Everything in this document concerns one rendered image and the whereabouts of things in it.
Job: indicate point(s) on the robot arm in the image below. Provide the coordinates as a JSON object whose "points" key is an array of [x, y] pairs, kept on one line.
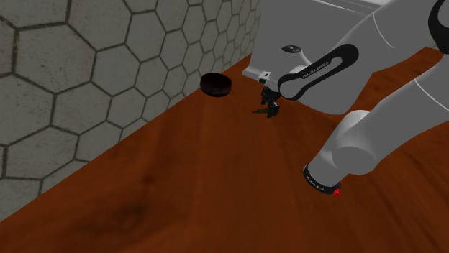
{"points": [[389, 115]]}

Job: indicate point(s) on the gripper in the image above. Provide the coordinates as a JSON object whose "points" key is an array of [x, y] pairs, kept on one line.
{"points": [[269, 96]]}

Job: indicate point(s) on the dark round bowl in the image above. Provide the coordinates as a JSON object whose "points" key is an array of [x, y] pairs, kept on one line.
{"points": [[215, 85]]}

